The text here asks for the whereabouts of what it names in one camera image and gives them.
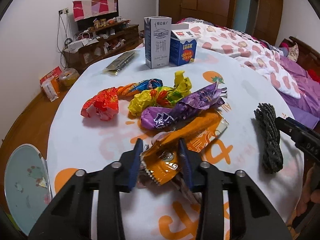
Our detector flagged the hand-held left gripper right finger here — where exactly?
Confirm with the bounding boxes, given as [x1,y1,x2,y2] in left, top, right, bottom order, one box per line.
[178,138,293,240]

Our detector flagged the yellow snack wrapper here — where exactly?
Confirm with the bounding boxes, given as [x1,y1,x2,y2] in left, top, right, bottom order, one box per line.
[128,71,193,117]

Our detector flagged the grey milk carton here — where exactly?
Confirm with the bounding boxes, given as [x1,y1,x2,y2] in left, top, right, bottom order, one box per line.
[143,16,172,69]

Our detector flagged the dark flat snack packet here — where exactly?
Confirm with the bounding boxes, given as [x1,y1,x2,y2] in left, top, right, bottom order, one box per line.
[105,50,140,77]

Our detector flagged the purple snack wrapper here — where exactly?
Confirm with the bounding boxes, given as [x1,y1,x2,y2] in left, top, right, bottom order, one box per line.
[141,82,228,131]

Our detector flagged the orange paper bag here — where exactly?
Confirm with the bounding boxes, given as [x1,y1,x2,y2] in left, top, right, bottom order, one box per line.
[39,66,63,85]

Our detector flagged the floral pillow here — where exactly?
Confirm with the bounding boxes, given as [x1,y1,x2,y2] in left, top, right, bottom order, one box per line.
[287,42,299,62]

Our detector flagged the yellow plastic jar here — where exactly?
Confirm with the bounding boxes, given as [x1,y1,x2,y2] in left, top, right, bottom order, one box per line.
[59,68,80,87]

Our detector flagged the person's right hand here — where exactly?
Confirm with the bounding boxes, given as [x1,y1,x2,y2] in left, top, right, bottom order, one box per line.
[296,166,320,218]

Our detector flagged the white heart-print quilt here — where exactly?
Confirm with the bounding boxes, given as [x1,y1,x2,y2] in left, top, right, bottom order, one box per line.
[171,21,302,99]

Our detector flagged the wooden headboard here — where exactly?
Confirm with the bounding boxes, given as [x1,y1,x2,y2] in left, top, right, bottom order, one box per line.
[281,36,320,80]

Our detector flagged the black mesh net bundle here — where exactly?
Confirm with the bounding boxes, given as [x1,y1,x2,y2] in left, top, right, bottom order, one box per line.
[254,102,284,173]

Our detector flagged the pink patchwork television cover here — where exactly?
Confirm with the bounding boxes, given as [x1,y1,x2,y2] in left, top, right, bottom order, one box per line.
[72,0,118,22]

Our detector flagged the light blue trash bin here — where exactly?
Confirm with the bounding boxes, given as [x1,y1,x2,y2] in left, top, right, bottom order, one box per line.
[4,144,53,236]

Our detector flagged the black power cables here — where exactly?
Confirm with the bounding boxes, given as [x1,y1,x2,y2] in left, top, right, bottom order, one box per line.
[57,12,75,68]

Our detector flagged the wooden wardrobe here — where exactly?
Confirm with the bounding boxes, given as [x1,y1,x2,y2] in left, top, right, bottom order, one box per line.
[158,0,284,45]

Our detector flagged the blue milk carton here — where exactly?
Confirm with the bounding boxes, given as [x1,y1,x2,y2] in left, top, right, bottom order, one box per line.
[169,22,198,66]

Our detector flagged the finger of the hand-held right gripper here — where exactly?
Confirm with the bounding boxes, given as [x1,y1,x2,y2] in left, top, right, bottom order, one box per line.
[275,116,313,140]

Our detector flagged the orange snack wrapper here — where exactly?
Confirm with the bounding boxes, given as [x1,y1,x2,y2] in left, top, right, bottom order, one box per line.
[141,111,229,186]

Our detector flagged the white box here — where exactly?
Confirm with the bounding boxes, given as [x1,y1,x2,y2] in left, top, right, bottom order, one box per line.
[67,40,84,52]

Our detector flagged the white packet bag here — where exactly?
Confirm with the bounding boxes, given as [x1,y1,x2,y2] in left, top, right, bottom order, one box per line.
[41,76,60,102]

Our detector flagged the purple bedsheet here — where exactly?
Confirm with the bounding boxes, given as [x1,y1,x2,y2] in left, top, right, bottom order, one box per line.
[277,55,320,130]

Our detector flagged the red-orange twisted snack wrapper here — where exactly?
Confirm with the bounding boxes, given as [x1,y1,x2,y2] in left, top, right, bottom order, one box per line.
[80,79,163,121]

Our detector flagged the wooden television cabinet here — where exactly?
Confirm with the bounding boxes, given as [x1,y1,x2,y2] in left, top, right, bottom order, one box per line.
[64,20,140,72]

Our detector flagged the black television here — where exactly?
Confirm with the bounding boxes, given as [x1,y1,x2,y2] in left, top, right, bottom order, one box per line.
[75,0,119,32]

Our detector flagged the table with printed cloth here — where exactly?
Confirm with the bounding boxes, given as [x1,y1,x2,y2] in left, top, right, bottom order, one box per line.
[46,40,310,240]

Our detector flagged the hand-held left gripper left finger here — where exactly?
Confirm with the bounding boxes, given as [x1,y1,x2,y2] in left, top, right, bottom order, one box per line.
[27,138,144,240]

